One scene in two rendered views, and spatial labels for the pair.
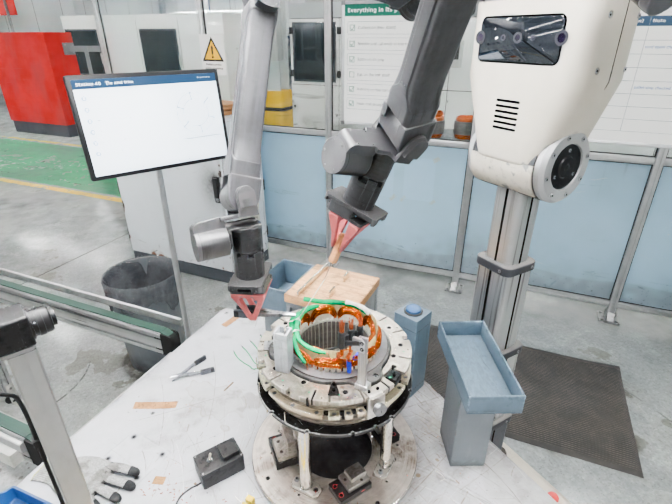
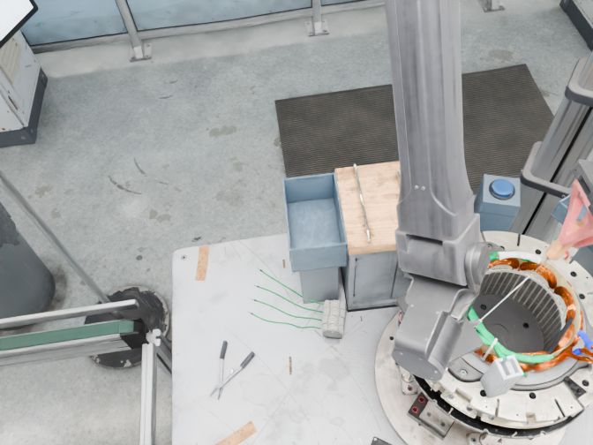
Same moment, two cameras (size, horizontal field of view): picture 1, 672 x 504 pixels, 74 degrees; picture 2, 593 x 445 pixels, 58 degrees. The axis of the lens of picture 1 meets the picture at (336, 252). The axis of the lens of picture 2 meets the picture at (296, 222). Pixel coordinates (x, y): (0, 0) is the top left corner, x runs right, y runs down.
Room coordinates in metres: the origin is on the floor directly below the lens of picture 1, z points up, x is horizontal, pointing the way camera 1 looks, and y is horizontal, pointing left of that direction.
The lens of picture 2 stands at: (0.60, 0.42, 1.89)
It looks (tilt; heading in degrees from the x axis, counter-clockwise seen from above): 56 degrees down; 335
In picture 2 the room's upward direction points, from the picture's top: 7 degrees counter-clockwise
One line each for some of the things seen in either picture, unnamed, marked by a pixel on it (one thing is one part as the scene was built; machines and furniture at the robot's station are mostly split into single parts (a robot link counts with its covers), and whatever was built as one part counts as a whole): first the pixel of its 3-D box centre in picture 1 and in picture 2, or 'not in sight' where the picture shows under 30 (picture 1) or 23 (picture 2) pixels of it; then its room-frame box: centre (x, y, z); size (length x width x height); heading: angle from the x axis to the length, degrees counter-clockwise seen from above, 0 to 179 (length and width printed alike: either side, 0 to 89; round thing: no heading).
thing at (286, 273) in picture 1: (287, 315); (315, 247); (1.11, 0.15, 0.92); 0.17 x 0.11 x 0.28; 155
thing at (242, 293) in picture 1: (252, 296); not in sight; (0.76, 0.17, 1.21); 0.07 x 0.07 x 0.09; 85
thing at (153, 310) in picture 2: not in sight; (126, 325); (1.69, 0.69, 0.01); 0.34 x 0.34 x 0.02
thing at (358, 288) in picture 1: (333, 289); (393, 204); (1.04, 0.01, 1.05); 0.20 x 0.19 x 0.02; 65
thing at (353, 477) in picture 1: (353, 476); not in sight; (0.64, -0.04, 0.83); 0.05 x 0.04 x 0.02; 123
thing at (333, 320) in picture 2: not in sight; (334, 319); (1.00, 0.17, 0.80); 0.10 x 0.05 x 0.04; 141
